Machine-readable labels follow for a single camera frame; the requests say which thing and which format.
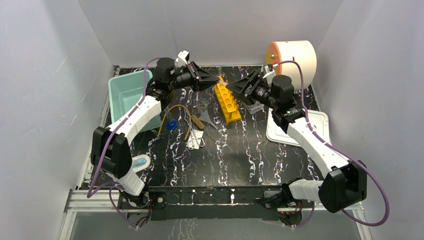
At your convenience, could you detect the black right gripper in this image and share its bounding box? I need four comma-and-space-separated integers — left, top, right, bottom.
225, 69, 278, 110

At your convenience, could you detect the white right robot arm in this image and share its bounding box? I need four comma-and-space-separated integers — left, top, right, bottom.
226, 70, 367, 213

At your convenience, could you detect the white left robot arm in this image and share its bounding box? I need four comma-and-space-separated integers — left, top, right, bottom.
90, 56, 220, 208

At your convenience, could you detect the clear acrylic tube rack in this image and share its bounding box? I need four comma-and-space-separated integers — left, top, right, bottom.
246, 101, 264, 115

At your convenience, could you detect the yellow test tube rack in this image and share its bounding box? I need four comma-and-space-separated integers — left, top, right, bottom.
213, 77, 242, 124

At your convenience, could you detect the clear glass beaker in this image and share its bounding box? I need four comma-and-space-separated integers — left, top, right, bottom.
195, 98, 210, 114

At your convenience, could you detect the clear plastic funnel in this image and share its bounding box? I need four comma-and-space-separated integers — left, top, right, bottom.
199, 111, 218, 130

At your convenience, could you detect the brown test tube brush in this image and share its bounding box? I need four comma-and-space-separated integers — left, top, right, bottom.
191, 115, 205, 130

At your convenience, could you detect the cream cylindrical drum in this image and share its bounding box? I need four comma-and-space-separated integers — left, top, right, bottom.
264, 40, 317, 91

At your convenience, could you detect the blue round cap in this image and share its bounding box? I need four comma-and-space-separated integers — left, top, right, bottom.
165, 119, 178, 131

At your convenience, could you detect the brown rubber tubing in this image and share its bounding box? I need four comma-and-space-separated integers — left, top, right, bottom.
156, 104, 192, 139

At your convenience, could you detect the white plastic bin lid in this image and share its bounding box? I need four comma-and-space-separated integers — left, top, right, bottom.
266, 109, 332, 147

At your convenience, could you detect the teal plastic bin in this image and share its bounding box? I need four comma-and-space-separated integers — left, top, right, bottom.
108, 69, 162, 137

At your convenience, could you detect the packaged blue pipette bulb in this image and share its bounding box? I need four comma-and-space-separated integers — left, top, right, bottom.
131, 154, 151, 173

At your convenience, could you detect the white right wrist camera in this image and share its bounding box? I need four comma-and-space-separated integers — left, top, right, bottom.
262, 64, 277, 85

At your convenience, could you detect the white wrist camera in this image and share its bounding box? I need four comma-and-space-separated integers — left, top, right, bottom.
175, 50, 190, 67
262, 64, 277, 85

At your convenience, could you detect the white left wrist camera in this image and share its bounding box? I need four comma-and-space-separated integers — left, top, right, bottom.
175, 50, 190, 67

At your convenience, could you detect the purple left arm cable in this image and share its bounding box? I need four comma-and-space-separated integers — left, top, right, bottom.
86, 56, 163, 229

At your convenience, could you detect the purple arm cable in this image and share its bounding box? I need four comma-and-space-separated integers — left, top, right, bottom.
273, 60, 391, 228
86, 56, 163, 229

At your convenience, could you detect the aluminium frame rail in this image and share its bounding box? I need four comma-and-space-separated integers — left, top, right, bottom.
64, 187, 364, 213

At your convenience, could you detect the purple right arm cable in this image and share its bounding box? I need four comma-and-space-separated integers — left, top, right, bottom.
273, 60, 391, 228

